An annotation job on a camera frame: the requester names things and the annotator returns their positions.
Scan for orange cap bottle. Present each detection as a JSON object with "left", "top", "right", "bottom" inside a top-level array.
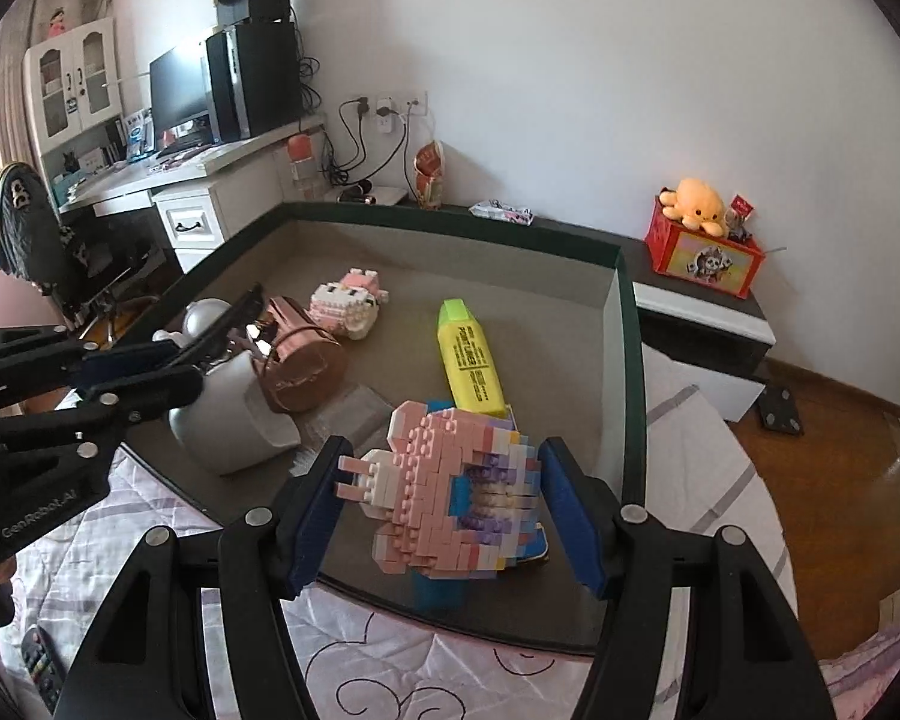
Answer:
[{"left": 286, "top": 133, "right": 322, "bottom": 200}]

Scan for yellow highlighter pen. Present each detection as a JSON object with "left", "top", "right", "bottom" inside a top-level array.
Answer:
[{"left": 437, "top": 299, "right": 509, "bottom": 418}]

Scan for orange octopus plush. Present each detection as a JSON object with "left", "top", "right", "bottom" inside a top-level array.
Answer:
[{"left": 658, "top": 177, "right": 727, "bottom": 238}]

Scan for striped white table cloth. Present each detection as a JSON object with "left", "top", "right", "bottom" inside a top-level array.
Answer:
[{"left": 0, "top": 349, "right": 797, "bottom": 718}]

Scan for white desk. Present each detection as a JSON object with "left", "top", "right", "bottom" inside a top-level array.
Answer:
[{"left": 61, "top": 114, "right": 325, "bottom": 271}]

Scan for person's hand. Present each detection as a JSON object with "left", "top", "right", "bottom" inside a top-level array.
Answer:
[{"left": 0, "top": 556, "right": 17, "bottom": 585}]

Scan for orange snack bag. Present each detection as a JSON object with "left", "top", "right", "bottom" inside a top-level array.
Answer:
[{"left": 413, "top": 140, "right": 445, "bottom": 208}]

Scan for wall power outlets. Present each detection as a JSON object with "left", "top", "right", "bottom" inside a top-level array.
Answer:
[{"left": 346, "top": 88, "right": 429, "bottom": 117}]

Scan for pink bedding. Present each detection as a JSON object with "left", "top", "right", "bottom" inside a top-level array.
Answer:
[{"left": 820, "top": 626, "right": 900, "bottom": 720}]

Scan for black pc tower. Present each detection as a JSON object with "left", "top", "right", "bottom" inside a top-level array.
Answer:
[{"left": 203, "top": 21, "right": 304, "bottom": 143}]

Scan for computer monitor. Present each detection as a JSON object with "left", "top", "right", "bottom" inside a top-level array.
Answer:
[{"left": 149, "top": 43, "right": 212, "bottom": 153}]

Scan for rose gold metal cup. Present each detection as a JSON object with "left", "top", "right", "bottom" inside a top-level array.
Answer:
[{"left": 253, "top": 296, "right": 347, "bottom": 415}]

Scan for black tv remote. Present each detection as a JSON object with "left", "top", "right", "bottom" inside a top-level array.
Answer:
[{"left": 20, "top": 626, "right": 66, "bottom": 713}]

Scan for white glass door cabinet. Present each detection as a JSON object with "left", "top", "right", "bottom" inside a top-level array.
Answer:
[{"left": 23, "top": 18, "right": 123, "bottom": 156}]

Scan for white bedside cabinet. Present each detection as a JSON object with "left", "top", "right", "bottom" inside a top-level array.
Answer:
[{"left": 325, "top": 184, "right": 408, "bottom": 206}]

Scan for white charger block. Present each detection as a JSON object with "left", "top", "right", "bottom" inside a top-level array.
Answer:
[{"left": 169, "top": 351, "right": 301, "bottom": 476}]

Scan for pink donut brick figure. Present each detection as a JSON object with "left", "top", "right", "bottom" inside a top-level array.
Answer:
[{"left": 336, "top": 401, "right": 548, "bottom": 580}]

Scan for red cartoon box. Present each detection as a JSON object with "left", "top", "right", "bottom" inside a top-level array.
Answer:
[{"left": 644, "top": 200, "right": 766, "bottom": 299}]

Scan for doll on cabinet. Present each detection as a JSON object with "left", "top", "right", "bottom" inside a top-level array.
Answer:
[{"left": 46, "top": 8, "right": 68, "bottom": 39}]

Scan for pink owl brick figure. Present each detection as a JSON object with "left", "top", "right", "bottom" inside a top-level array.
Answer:
[{"left": 308, "top": 268, "right": 390, "bottom": 341}]

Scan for black hair clip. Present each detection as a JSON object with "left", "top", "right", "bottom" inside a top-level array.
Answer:
[{"left": 165, "top": 284, "right": 265, "bottom": 371}]

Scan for black office chair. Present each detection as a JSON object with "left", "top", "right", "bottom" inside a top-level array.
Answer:
[{"left": 0, "top": 163, "right": 157, "bottom": 343}]

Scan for pink storage box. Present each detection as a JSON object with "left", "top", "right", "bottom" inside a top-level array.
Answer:
[{"left": 115, "top": 200, "right": 650, "bottom": 657}]

